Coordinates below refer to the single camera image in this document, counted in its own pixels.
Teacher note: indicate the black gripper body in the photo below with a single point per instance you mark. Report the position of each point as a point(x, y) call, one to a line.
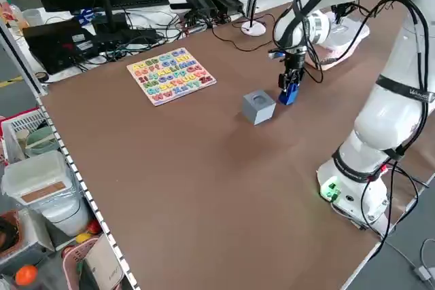
point(295, 63)

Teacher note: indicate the orange fruit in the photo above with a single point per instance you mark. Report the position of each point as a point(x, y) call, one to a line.
point(26, 275)

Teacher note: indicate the colourful alphabet puzzle board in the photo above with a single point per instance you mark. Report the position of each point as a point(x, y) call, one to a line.
point(170, 76)

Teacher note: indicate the white lidded storage container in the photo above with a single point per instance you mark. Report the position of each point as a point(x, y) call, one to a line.
point(40, 181)

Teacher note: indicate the red toy fruit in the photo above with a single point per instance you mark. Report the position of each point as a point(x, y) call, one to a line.
point(94, 227)

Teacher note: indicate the pink storage bin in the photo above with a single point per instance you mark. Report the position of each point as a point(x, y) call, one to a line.
point(334, 57)

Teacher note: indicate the white cardboard box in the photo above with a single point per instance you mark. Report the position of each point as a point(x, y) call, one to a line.
point(105, 266)

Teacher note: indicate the black tape roll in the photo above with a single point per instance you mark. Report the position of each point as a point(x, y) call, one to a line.
point(41, 76)

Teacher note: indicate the black electronics box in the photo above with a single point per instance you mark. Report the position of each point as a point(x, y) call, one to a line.
point(54, 45)

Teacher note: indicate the white plastic basket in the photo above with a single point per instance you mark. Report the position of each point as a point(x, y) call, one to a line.
point(20, 123)

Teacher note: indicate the green bowl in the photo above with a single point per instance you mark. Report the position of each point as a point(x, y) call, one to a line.
point(42, 142)

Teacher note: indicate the blue toy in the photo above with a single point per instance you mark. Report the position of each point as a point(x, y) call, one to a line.
point(289, 99)

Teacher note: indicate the black keyboard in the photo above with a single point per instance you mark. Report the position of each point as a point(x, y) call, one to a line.
point(146, 0)

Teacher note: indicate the grey block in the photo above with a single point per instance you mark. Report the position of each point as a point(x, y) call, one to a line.
point(258, 110)

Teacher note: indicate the pink plastic basket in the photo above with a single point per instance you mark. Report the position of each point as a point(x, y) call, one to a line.
point(73, 256)

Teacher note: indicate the yellow toy fruit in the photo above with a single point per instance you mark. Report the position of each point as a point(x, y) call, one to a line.
point(83, 238)

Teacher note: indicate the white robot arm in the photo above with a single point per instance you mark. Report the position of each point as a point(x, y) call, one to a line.
point(384, 123)

